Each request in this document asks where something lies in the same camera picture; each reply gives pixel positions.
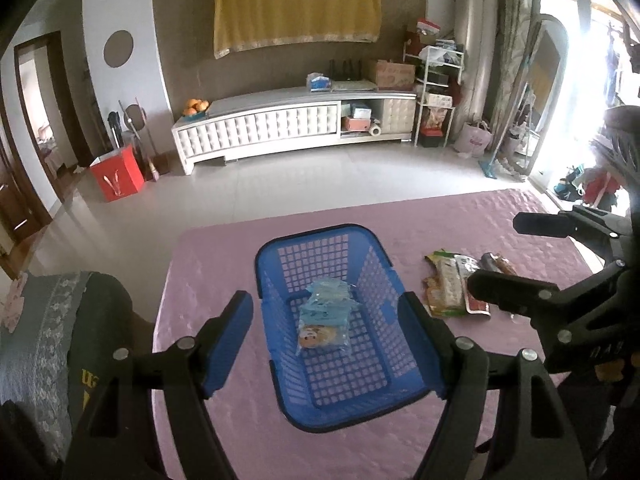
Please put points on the white metal shelf rack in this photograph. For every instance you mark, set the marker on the white metal shelf rack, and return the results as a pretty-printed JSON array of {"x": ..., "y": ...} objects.
[{"x": 436, "y": 83}]

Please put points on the cardboard box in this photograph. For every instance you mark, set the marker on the cardboard box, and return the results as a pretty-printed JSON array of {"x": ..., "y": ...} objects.
[{"x": 388, "y": 75}]

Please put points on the standing mirror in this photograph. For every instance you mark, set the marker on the standing mirror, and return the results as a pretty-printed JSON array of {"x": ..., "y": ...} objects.
[{"x": 538, "y": 89}]

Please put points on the yellow cloth TV cover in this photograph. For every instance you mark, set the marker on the yellow cloth TV cover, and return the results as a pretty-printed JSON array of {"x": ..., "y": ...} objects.
[{"x": 243, "y": 25}]

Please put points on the white TV cabinet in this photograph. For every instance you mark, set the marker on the white TV cabinet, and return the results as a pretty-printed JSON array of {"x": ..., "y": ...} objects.
[{"x": 288, "y": 120}]

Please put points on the white standing air conditioner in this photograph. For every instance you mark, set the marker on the white standing air conditioner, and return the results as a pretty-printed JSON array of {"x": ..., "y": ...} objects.
[{"x": 475, "y": 28}]

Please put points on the pink tablecloth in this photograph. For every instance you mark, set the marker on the pink tablecloth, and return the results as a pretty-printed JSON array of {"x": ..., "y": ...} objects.
[{"x": 211, "y": 264}]

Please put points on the red gift bag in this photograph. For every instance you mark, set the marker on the red gift bag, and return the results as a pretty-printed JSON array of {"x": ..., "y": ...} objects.
[{"x": 117, "y": 173}]

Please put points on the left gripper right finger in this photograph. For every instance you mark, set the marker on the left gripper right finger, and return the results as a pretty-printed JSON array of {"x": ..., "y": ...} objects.
[{"x": 429, "y": 340}]

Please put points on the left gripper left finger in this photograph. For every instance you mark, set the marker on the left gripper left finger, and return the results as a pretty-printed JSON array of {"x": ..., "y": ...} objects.
[{"x": 221, "y": 340}]

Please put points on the blue tissue box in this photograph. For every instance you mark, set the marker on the blue tissue box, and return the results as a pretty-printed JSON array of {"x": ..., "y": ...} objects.
[{"x": 317, "y": 82}]

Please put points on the pink shopping bag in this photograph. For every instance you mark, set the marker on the pink shopping bag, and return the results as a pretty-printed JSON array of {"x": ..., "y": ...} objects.
[{"x": 473, "y": 139}]

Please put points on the blue clear candy bag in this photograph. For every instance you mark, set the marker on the blue clear candy bag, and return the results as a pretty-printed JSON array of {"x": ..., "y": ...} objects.
[{"x": 331, "y": 303}]

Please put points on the blue plastic basket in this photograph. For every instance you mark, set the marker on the blue plastic basket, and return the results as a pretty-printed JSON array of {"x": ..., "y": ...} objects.
[{"x": 337, "y": 352}]

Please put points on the red snack pouch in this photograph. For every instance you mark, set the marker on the red snack pouch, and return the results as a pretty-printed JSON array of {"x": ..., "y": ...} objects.
[{"x": 467, "y": 267}]

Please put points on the round brown wall disc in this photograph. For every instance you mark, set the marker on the round brown wall disc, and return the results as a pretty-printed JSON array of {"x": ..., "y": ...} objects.
[{"x": 118, "y": 48}]

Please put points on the Doublemint gum tin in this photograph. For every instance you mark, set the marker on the Doublemint gum tin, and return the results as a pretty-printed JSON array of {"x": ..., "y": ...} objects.
[{"x": 487, "y": 262}]

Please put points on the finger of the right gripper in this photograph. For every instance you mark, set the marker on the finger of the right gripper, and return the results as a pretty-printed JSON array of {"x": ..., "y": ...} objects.
[
  {"x": 512, "y": 293},
  {"x": 548, "y": 225}
]

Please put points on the pile of oranges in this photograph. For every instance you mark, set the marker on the pile of oranges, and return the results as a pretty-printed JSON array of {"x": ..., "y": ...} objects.
[{"x": 194, "y": 107}]

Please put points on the orange sausage snack pack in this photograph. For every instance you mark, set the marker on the orange sausage snack pack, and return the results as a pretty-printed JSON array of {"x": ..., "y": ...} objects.
[{"x": 504, "y": 265}]

